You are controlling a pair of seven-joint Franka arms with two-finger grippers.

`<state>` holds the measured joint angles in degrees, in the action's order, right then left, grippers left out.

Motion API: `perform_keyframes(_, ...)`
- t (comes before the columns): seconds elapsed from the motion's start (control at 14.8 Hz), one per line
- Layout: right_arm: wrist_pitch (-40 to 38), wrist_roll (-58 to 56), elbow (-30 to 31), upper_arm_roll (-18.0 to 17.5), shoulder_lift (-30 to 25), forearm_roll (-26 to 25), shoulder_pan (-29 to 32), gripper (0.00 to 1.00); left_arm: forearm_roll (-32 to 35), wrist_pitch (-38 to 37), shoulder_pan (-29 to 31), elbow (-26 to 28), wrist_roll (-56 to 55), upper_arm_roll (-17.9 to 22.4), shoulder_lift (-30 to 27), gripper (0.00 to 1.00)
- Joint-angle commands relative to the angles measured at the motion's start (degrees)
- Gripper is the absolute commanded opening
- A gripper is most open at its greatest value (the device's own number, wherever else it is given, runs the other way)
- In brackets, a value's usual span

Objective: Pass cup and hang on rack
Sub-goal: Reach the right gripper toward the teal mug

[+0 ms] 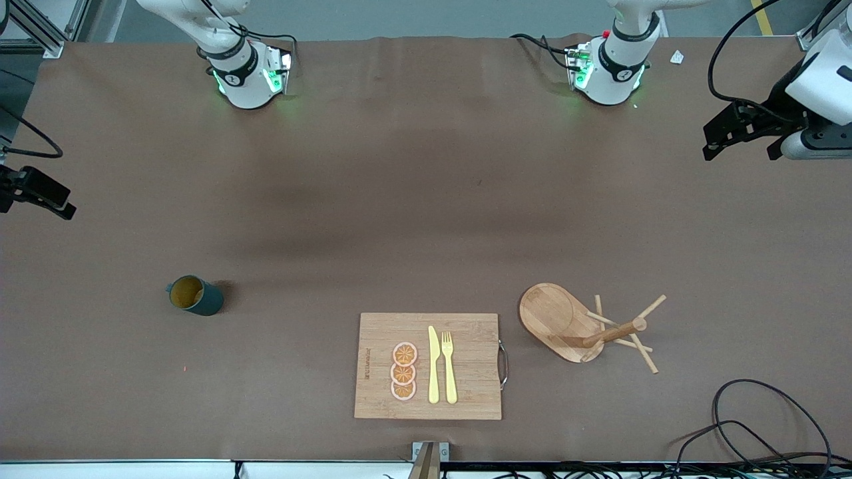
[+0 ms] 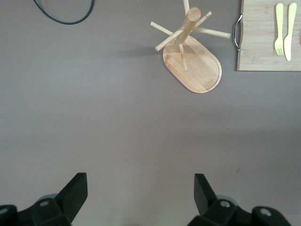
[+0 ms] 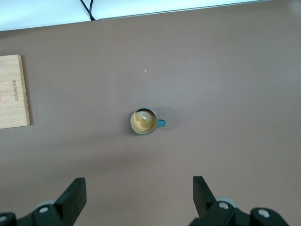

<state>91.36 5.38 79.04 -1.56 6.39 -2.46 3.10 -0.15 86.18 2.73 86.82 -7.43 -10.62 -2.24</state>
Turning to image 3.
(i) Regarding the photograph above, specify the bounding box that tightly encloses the bamboo cutting board with handle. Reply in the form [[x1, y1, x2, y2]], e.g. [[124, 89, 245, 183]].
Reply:
[[0, 55, 31, 129]]

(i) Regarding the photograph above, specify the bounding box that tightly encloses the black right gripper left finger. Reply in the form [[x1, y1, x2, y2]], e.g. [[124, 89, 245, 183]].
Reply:
[[16, 178, 87, 226]]

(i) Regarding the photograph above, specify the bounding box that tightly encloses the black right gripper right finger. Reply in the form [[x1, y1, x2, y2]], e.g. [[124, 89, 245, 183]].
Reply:
[[189, 176, 253, 226]]

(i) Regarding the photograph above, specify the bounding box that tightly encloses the teal cup with yellow interior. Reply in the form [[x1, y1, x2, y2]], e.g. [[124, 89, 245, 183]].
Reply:
[[130, 107, 166, 136]]

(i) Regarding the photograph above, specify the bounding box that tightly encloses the thin black cable over rail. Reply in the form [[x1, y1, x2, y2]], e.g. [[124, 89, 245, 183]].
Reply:
[[79, 0, 96, 21]]

